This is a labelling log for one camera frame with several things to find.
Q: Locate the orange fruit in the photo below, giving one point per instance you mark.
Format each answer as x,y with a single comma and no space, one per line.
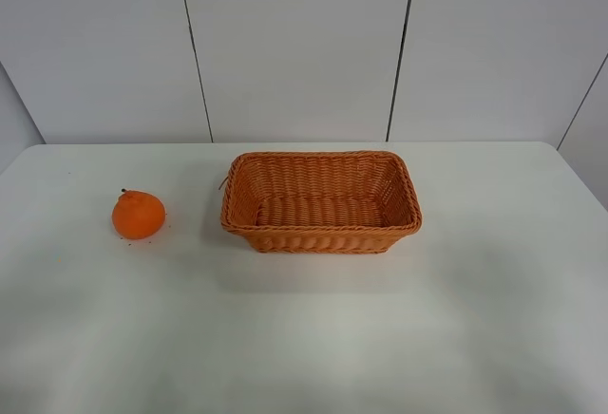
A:
137,215

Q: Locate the orange wicker basket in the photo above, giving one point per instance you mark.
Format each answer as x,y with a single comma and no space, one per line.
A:
358,202

